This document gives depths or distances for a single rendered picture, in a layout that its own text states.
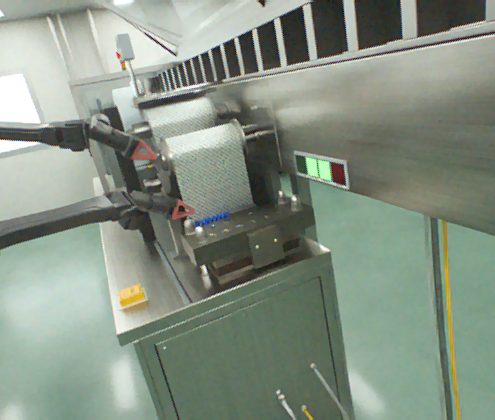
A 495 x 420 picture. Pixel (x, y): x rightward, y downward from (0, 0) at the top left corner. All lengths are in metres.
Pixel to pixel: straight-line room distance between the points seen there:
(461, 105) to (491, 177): 0.12
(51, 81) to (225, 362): 5.97
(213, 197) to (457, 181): 0.79
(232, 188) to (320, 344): 0.59
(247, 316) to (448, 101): 0.78
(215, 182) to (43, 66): 5.69
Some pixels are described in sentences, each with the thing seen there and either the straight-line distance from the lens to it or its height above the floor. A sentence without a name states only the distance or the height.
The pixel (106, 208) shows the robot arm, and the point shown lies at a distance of 1.14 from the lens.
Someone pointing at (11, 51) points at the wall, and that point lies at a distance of 6.87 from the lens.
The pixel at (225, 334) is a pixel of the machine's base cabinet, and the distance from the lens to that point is 1.19.
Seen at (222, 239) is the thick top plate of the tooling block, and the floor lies 1.03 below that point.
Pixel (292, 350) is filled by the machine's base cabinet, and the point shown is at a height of 0.61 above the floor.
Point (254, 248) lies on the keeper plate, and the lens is 1.15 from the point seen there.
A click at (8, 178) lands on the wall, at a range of 6.94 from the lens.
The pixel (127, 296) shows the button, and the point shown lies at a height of 0.92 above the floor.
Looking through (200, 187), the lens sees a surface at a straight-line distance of 1.27.
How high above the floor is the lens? 1.45
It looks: 18 degrees down
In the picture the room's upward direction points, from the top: 12 degrees counter-clockwise
